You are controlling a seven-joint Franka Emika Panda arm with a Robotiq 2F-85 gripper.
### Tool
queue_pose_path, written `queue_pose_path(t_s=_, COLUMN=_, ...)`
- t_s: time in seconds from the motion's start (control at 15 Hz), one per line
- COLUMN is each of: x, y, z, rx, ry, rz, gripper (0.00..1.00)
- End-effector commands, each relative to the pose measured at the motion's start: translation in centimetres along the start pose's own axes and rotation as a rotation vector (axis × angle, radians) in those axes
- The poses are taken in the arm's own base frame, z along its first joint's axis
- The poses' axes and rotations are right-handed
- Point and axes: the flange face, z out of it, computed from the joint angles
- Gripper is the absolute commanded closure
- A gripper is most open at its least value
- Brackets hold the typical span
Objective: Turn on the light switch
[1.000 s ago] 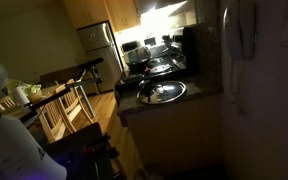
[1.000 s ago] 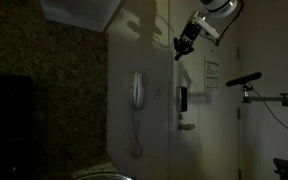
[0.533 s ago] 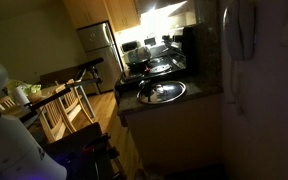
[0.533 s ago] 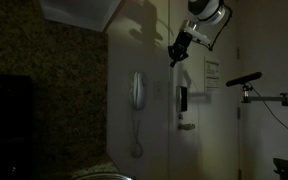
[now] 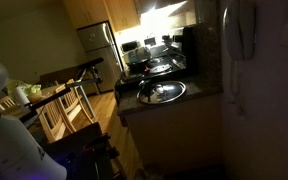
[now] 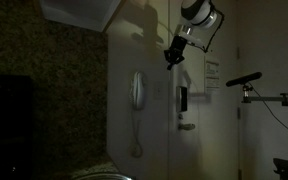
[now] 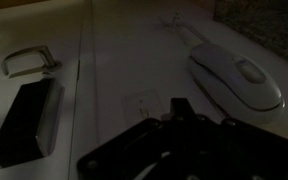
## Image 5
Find black bar stereo camera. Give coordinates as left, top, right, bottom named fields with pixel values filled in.
left=74, top=57, right=105, bottom=72

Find wooden dining table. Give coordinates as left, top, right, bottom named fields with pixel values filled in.
left=2, top=84, right=70, bottom=118

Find grey wall telephone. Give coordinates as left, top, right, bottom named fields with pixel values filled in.
left=222, top=0, right=257, bottom=62

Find black cooktop stove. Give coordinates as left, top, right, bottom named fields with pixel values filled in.
left=115, top=53, right=188, bottom=92

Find granite kitchen counter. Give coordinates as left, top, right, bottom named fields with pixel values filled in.
left=115, top=74, right=224, bottom=175

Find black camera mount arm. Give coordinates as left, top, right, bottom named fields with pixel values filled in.
left=18, top=68, right=103, bottom=124

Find stainless steel refrigerator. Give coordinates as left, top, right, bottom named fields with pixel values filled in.
left=76, top=21, right=124, bottom=94

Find black toaster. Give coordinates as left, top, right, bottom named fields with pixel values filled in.
left=121, top=40, right=140, bottom=53

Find wooden slatted dining chair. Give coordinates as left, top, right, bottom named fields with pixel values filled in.
left=0, top=95, right=17, bottom=113
left=36, top=96, right=67, bottom=144
left=53, top=78, right=97, bottom=133

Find green plastic bag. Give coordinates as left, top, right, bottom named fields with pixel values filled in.
left=6, top=79, right=42, bottom=96

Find black countertop appliance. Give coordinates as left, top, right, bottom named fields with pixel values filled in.
left=181, top=26, right=199, bottom=77

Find silver kettle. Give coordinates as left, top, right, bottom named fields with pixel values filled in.
left=133, top=46, right=153, bottom=64

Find wooden kitchen wall cabinets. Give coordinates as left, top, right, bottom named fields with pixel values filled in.
left=62, top=0, right=142, bottom=33

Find black robot cart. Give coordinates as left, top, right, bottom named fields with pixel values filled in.
left=46, top=122, right=120, bottom=180

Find round glass pan lid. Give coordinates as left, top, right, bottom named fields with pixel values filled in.
left=149, top=63, right=173, bottom=75

